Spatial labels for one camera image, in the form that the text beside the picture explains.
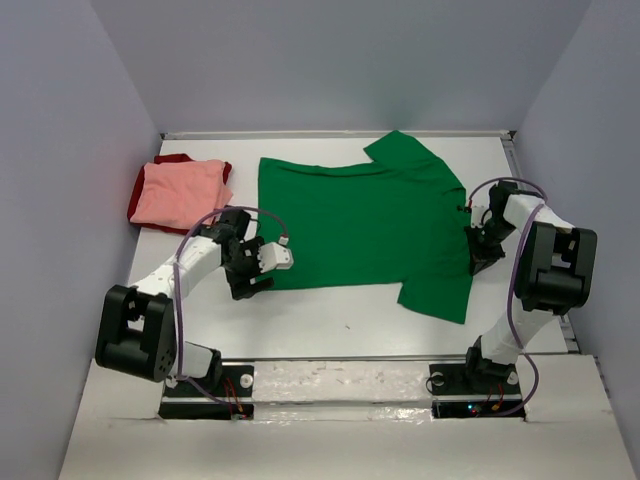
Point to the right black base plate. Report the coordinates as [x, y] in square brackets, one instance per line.
[456, 394]

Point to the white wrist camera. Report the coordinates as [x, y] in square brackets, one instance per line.
[479, 215]
[274, 256]

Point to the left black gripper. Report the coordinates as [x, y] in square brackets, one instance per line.
[251, 247]

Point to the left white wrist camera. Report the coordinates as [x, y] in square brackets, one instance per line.
[274, 256]

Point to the green t shirt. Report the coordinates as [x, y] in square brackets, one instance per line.
[396, 219]

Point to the pink folded t shirt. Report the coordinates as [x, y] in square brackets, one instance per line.
[181, 193]

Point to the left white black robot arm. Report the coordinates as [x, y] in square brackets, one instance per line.
[142, 330]

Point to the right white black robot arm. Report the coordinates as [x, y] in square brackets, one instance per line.
[551, 275]

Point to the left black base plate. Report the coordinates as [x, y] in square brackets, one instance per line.
[228, 399]

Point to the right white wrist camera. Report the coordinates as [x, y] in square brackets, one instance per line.
[479, 215]

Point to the white foam front board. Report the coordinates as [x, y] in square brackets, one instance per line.
[349, 420]

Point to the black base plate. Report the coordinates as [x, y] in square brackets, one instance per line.
[228, 399]
[456, 394]

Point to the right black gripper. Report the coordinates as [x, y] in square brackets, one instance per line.
[481, 258]

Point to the aluminium table frame rail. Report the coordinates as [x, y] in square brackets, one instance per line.
[326, 134]

